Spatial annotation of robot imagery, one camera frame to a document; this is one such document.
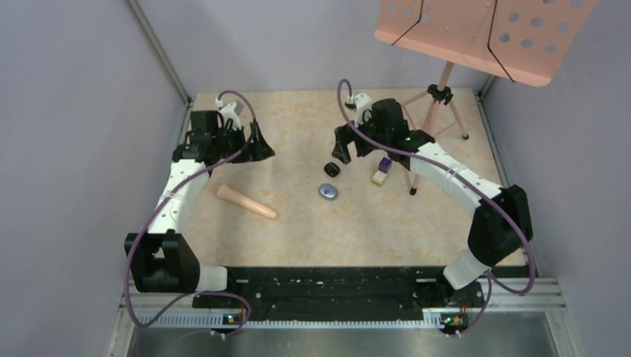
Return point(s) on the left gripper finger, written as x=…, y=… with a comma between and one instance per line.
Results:
x=253, y=150
x=263, y=150

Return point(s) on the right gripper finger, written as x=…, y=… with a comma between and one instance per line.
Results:
x=341, y=152
x=345, y=134

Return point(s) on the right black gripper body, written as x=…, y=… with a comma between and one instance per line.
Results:
x=369, y=128

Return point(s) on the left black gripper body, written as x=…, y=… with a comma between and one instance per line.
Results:
x=234, y=142

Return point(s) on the black earbud charging case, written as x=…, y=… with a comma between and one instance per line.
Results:
x=332, y=169

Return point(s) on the grey earbud charging case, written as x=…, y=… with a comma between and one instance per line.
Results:
x=328, y=191

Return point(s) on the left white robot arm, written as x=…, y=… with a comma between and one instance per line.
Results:
x=161, y=261

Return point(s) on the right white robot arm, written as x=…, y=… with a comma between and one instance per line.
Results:
x=501, y=222

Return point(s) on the purple and cream block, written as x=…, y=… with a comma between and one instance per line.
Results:
x=382, y=171

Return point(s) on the pink tapered wooden leg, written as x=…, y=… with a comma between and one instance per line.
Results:
x=228, y=194

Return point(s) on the pink music stand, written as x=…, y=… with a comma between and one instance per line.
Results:
x=523, y=41

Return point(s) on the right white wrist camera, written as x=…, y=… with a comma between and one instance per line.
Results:
x=361, y=105

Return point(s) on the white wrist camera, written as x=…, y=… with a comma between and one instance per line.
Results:
x=361, y=105
x=230, y=113

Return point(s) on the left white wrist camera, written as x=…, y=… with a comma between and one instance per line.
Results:
x=230, y=113

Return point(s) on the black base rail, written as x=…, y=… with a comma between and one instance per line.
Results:
x=355, y=294

